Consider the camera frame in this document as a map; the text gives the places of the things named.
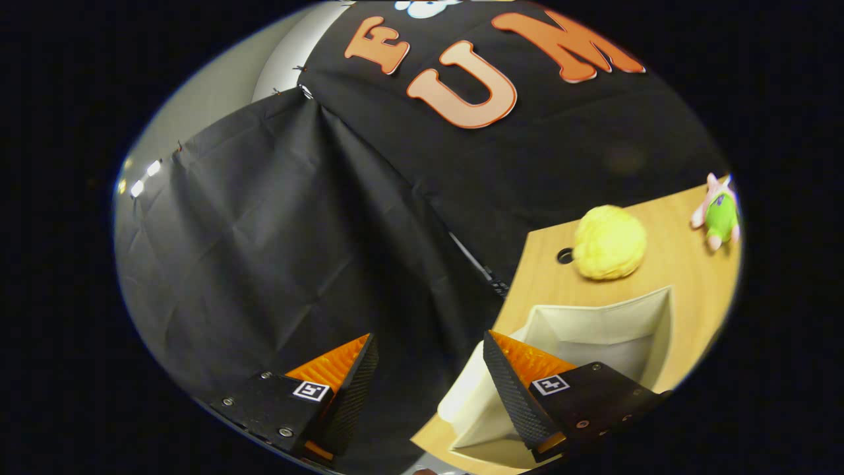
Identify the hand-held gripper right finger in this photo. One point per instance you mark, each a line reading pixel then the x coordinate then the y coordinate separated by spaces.
pixel 511 396

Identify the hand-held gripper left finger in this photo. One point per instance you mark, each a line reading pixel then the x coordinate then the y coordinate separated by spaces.
pixel 349 402

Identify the grey fabric storage box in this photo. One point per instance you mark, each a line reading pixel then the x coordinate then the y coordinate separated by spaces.
pixel 593 330

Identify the yellow plush ball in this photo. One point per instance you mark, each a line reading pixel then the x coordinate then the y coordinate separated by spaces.
pixel 610 243

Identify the green and pink plush toy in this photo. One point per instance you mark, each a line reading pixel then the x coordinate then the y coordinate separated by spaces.
pixel 721 214

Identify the ceiling light strip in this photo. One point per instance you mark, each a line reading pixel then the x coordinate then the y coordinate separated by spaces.
pixel 145 178

